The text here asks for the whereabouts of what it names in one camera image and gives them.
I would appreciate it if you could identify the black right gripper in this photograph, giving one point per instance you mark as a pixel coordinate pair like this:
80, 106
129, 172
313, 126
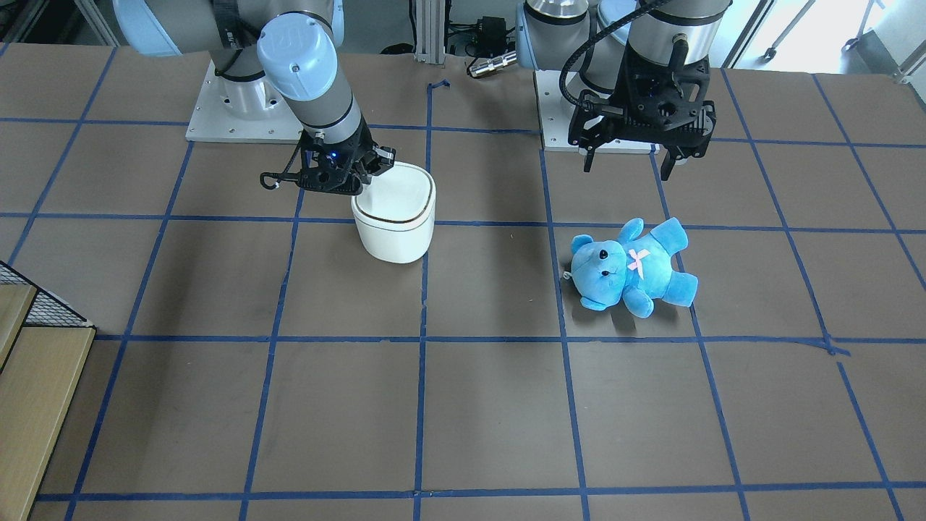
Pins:
359, 151

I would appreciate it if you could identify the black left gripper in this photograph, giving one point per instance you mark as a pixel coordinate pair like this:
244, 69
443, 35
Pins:
628, 82

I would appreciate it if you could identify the white trash can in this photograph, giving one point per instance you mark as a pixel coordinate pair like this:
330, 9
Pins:
395, 213

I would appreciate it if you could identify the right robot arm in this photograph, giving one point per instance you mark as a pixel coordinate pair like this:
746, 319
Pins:
292, 45

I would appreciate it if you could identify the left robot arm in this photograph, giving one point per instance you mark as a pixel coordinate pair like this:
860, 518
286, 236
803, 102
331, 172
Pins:
584, 42

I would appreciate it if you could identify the blue teddy bear plush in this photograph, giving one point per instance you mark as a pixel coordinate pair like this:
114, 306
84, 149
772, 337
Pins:
634, 268

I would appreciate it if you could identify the silver flashlight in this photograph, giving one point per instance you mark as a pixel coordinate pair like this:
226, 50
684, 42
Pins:
484, 67

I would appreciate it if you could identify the wooden wire shelf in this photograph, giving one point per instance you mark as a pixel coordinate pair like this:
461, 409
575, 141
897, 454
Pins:
45, 344

